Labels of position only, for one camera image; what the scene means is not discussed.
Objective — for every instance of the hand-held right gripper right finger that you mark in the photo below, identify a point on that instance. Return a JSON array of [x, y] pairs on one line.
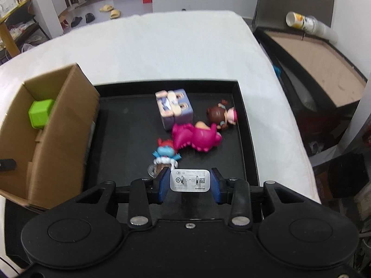
[[216, 186]]

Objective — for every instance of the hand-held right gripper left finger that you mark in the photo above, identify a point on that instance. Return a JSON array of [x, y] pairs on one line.
[[163, 186]]

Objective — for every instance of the white charger plug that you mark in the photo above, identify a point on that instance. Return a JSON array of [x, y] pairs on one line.
[[188, 180]]

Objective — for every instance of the blue red-haired figurine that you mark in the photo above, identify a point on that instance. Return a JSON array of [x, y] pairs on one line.
[[165, 152]]

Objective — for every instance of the pink dinosaur toy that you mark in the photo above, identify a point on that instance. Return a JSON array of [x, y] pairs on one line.
[[197, 137]]

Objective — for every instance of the black tray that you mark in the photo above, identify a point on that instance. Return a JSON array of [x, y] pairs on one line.
[[130, 139]]

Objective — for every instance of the brown-haired doll figurine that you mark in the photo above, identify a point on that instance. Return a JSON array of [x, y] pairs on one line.
[[217, 115]]

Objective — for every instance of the purple block figurine toy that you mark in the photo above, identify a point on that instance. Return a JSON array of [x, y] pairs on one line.
[[176, 110]]

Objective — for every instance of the cardboard box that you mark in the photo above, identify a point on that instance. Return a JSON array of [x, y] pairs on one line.
[[66, 139]]

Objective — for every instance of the small blue object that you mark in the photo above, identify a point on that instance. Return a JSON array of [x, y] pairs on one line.
[[276, 71]]

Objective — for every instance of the white bed sheet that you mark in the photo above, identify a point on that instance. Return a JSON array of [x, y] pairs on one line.
[[174, 49]]

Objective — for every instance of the green cube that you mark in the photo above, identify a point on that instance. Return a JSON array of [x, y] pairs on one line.
[[40, 113]]

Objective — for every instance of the black worn chair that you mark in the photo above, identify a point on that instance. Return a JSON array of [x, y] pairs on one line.
[[313, 60]]

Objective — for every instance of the beige slipper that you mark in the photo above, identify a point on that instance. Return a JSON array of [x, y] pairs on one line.
[[105, 8], [115, 14]]

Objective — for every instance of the black slipper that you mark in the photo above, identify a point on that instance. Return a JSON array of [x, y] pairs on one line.
[[90, 18], [76, 21]]

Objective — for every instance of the yellow label plastic bottle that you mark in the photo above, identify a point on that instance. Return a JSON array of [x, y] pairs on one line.
[[307, 23]]

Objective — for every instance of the wooden shelf rack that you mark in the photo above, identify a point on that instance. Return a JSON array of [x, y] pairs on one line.
[[8, 39]]

